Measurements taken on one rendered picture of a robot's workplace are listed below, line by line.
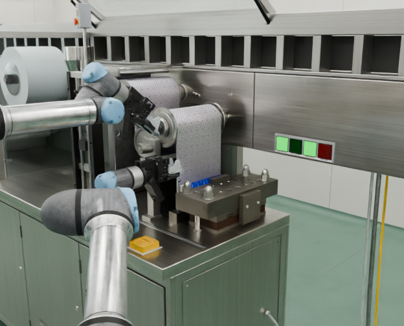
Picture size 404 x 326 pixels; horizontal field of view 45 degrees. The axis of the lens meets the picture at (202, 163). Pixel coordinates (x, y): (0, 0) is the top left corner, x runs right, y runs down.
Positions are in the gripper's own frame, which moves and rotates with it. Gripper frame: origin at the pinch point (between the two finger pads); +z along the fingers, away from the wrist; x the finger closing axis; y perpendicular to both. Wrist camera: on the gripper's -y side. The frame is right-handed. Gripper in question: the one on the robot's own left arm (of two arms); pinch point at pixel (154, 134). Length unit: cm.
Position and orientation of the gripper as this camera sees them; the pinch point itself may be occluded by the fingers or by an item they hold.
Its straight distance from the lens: 176.0
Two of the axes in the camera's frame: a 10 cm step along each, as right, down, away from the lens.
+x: -7.1, -1.8, 6.8
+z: 5.4, 4.9, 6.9
